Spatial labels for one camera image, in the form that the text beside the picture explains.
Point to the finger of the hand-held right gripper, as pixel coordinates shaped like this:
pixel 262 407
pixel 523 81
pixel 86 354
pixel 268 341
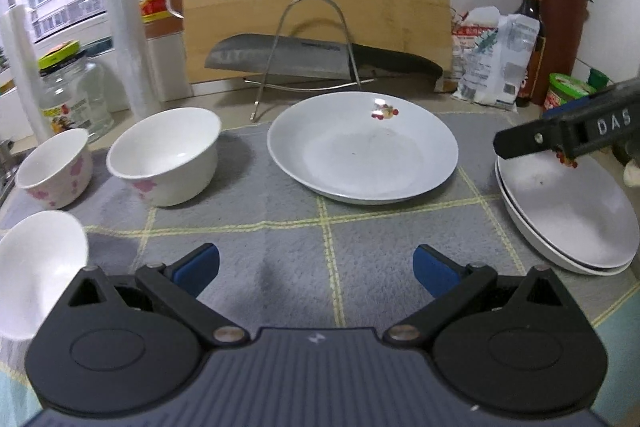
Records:
pixel 522 142
pixel 590 99

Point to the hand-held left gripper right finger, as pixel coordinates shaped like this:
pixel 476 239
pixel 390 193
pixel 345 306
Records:
pixel 435 268

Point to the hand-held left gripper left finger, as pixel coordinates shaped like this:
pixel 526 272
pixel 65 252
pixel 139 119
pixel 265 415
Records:
pixel 196 268

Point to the large white fruit-print plate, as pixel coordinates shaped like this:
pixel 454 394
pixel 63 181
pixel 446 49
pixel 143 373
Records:
pixel 565 207

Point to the deep white fruit-print plate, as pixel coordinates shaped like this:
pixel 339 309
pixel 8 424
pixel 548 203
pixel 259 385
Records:
pixel 360 157

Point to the stained white fruit-print plate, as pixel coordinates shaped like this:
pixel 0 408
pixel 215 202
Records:
pixel 595 272

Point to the plain white bowl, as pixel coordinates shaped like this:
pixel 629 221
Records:
pixel 35 267

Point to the small pink-flowered white bowl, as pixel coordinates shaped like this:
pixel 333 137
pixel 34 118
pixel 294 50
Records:
pixel 50 172

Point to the person's right hand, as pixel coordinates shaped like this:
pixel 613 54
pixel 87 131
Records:
pixel 633 172

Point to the green-lidded jar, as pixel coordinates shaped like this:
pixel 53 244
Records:
pixel 565 87

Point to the brown knife block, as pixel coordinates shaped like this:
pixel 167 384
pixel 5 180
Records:
pixel 562 37

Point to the clear and white plastic bag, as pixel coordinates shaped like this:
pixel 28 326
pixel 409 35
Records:
pixel 495 67

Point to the grey and teal checked mat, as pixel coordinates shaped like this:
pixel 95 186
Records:
pixel 300 247

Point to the dark soy sauce bottle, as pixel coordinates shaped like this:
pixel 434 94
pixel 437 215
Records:
pixel 530 7

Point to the red and white bag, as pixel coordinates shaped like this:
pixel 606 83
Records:
pixel 470 37

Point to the glass jar with yellow-green lid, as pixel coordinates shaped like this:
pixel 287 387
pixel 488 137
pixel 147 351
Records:
pixel 75 102

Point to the tall plastic wrap roll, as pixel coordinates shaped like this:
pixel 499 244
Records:
pixel 127 32

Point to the short plastic wrap roll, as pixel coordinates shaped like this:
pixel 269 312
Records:
pixel 25 72

